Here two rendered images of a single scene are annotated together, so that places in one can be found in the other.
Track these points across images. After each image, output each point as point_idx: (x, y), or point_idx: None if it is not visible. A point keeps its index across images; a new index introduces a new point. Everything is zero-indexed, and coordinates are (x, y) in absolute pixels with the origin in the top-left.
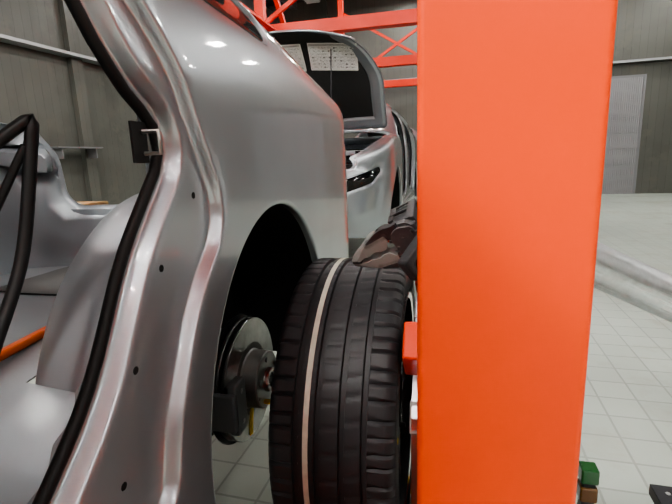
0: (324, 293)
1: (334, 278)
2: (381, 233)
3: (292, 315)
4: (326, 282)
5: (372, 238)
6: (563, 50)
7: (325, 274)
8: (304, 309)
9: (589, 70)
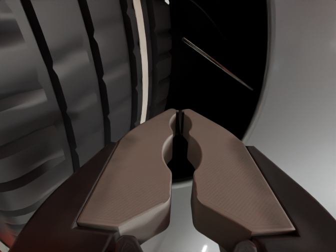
0: (144, 62)
1: (139, 109)
2: (324, 236)
3: (162, 1)
4: (147, 92)
5: (285, 180)
6: None
7: (149, 112)
8: (157, 13)
9: None
